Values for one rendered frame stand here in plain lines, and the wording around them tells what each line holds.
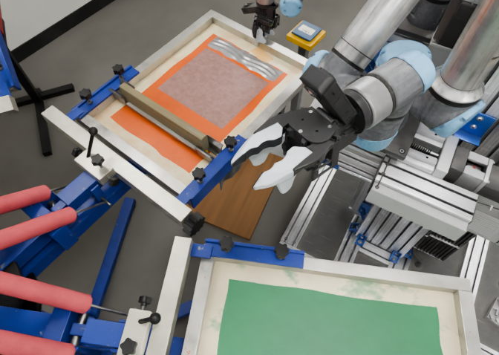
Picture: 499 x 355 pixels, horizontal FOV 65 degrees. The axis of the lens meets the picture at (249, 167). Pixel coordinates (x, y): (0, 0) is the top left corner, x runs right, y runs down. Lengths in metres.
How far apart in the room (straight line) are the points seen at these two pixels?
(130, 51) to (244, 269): 2.42
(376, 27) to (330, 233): 1.49
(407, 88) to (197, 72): 1.15
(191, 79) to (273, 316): 0.97
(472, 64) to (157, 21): 2.96
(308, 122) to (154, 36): 2.91
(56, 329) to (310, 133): 0.88
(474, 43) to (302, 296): 0.78
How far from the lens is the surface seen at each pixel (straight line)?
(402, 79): 0.65
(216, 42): 1.79
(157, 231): 2.36
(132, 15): 3.67
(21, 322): 1.28
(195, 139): 1.35
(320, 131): 0.55
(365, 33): 0.76
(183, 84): 1.64
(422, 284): 1.28
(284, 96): 1.53
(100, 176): 1.30
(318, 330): 1.20
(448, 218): 1.18
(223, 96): 1.58
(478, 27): 0.86
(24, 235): 1.21
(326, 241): 2.09
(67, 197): 1.35
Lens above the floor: 2.12
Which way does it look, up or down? 58 degrees down
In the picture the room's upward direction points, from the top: straight up
